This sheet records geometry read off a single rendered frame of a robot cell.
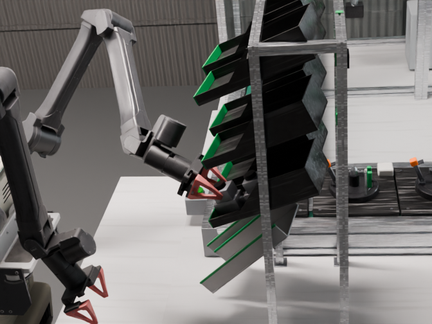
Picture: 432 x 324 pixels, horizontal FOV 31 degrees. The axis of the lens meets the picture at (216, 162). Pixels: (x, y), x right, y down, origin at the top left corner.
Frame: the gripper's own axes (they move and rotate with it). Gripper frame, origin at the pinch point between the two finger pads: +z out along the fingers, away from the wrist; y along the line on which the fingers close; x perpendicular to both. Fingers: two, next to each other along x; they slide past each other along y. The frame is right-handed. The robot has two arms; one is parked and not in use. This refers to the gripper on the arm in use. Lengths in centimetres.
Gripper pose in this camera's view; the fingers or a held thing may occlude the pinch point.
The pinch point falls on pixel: (222, 190)
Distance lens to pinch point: 182.7
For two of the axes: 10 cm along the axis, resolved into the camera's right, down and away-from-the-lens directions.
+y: 3.5, -5.4, 7.7
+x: -3.0, 7.2, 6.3
